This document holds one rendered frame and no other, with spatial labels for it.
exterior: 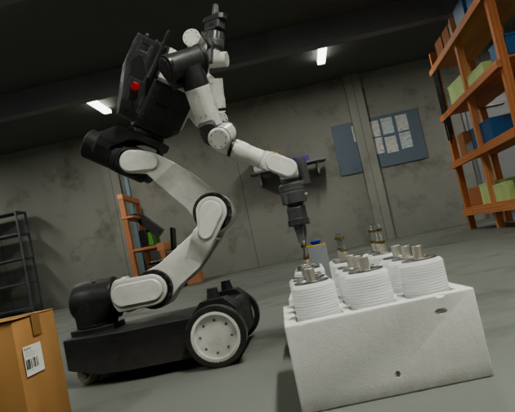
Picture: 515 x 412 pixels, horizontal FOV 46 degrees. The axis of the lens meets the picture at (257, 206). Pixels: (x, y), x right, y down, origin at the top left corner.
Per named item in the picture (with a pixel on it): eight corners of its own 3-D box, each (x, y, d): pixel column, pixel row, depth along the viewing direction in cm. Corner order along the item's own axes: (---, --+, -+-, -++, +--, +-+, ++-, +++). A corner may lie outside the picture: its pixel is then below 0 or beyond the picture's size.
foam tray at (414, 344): (302, 415, 121) (284, 326, 122) (297, 373, 159) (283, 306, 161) (494, 376, 120) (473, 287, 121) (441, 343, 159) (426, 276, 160)
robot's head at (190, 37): (177, 47, 223) (186, 26, 223) (185, 57, 232) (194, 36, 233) (193, 53, 221) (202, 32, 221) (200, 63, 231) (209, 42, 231)
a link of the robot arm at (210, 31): (212, 25, 271) (212, 51, 268) (197, 17, 263) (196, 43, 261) (233, 17, 263) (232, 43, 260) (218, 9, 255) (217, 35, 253)
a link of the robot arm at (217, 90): (229, 82, 259) (233, 127, 262) (217, 84, 267) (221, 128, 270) (208, 84, 253) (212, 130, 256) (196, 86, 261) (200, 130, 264)
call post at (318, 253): (324, 330, 220) (306, 247, 222) (324, 328, 227) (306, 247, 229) (343, 327, 220) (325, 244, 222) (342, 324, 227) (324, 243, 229)
